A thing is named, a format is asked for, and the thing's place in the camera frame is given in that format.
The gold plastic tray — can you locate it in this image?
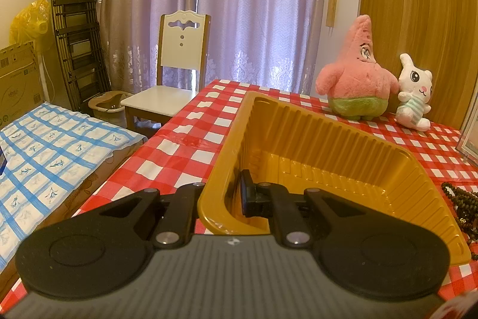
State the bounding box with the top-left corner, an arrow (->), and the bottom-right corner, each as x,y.
198,90 -> 472,266

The red white checkered tablecloth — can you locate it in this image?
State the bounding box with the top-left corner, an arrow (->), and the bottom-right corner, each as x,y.
4,79 -> 478,319

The white bunny plush toy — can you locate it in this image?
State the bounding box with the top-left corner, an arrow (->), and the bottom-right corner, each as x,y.
395,53 -> 434,132

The yellow covered standing fan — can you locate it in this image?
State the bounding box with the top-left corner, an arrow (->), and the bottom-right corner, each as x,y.
9,0 -> 53,95

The cardboard box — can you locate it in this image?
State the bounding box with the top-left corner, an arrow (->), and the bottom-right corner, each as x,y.
0,40 -> 45,125

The wooden wall strip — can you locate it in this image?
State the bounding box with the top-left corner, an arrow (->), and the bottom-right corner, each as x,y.
326,0 -> 340,28

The clear sand picture frame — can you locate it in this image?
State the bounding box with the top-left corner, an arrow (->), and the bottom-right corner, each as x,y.
456,95 -> 478,166

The beige waste bin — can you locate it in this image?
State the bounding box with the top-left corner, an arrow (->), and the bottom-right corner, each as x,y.
88,91 -> 133,127

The blue checkered bed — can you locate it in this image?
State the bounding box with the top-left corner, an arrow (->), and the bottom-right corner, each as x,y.
0,102 -> 146,267

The white wooden chair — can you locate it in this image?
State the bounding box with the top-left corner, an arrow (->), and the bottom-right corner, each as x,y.
120,10 -> 212,129

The pink starfish plush toy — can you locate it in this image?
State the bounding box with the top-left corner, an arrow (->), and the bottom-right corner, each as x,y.
315,14 -> 399,119

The black folding rack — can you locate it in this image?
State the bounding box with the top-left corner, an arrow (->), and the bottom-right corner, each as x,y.
50,0 -> 112,114

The wooden wardrobe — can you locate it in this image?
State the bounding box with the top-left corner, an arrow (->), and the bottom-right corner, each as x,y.
360,0 -> 478,129

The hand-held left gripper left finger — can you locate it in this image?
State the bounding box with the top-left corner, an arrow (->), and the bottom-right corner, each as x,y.
80,181 -> 206,248

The long dark bead necklace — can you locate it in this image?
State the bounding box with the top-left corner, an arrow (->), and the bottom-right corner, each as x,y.
441,181 -> 478,262

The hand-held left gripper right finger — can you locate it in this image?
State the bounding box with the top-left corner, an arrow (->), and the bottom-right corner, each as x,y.
239,169 -> 378,250

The purple patterned curtain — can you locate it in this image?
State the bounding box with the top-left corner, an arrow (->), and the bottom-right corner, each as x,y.
93,0 -> 364,95

